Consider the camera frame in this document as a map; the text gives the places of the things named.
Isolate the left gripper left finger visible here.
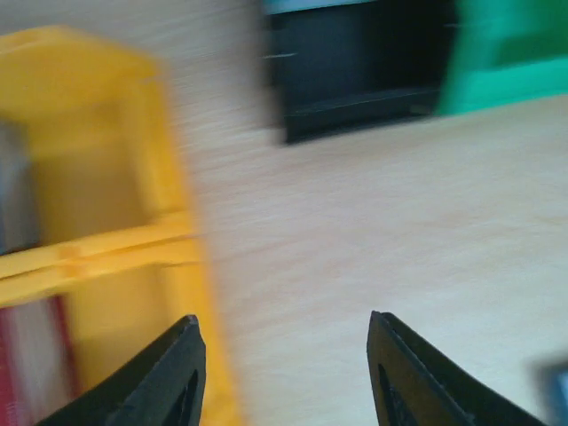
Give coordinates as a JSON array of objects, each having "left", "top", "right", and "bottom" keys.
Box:
[{"left": 40, "top": 315, "right": 206, "bottom": 426}]

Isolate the red card stack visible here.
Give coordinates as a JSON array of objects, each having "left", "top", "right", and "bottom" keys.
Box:
[{"left": 1, "top": 296, "right": 78, "bottom": 425}]

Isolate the blue card holder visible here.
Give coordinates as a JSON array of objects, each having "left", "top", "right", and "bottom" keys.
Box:
[{"left": 532, "top": 353, "right": 567, "bottom": 426}]

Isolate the green storage bin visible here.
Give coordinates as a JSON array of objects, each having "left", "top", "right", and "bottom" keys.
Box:
[{"left": 438, "top": 1, "right": 567, "bottom": 115}]

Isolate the black storage bin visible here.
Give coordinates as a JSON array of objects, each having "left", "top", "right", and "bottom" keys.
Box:
[{"left": 262, "top": 1, "right": 459, "bottom": 145}]

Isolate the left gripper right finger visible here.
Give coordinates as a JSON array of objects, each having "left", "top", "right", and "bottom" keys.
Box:
[{"left": 367, "top": 311, "right": 542, "bottom": 425}]

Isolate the orange three-compartment bin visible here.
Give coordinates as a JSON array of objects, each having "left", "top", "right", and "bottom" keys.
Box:
[{"left": 1, "top": 26, "right": 243, "bottom": 425}]

